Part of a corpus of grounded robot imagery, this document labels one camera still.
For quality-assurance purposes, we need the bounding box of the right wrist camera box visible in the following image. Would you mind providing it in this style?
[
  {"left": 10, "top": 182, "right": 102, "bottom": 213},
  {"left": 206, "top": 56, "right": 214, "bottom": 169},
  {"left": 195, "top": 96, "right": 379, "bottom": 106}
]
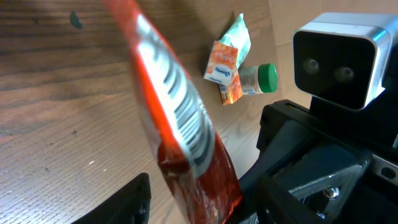
[{"left": 293, "top": 12, "right": 397, "bottom": 111}]

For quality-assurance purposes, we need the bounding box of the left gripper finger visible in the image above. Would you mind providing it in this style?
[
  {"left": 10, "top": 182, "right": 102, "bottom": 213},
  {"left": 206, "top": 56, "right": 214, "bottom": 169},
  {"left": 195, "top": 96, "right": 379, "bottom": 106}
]
[{"left": 73, "top": 172, "right": 151, "bottom": 224}]

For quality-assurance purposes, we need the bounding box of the red Nescafe stick sachet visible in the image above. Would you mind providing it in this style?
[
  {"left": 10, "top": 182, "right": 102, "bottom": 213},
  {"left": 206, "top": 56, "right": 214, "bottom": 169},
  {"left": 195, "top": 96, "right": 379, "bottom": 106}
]
[{"left": 106, "top": 0, "right": 243, "bottom": 223}]

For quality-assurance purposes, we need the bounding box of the light blue tissue pack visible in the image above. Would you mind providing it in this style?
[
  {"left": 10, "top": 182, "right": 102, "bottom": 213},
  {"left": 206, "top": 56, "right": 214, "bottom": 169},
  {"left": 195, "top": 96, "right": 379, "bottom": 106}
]
[{"left": 219, "top": 13, "right": 251, "bottom": 68}]

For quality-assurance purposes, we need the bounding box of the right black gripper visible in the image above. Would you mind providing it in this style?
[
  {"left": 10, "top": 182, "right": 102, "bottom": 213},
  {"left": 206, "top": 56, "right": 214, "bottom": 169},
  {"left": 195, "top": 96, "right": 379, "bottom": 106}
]
[{"left": 239, "top": 99, "right": 397, "bottom": 223}]

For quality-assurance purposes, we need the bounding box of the orange tissue pack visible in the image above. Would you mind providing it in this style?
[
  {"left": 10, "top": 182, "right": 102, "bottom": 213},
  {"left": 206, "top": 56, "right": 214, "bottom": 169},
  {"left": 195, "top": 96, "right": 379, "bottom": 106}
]
[
  {"left": 219, "top": 76, "right": 243, "bottom": 105},
  {"left": 203, "top": 41, "right": 238, "bottom": 86}
]

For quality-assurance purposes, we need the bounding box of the green lid white jar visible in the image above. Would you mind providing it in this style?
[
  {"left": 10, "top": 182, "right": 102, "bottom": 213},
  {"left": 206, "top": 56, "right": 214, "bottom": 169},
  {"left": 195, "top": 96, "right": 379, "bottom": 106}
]
[{"left": 239, "top": 63, "right": 277, "bottom": 95}]

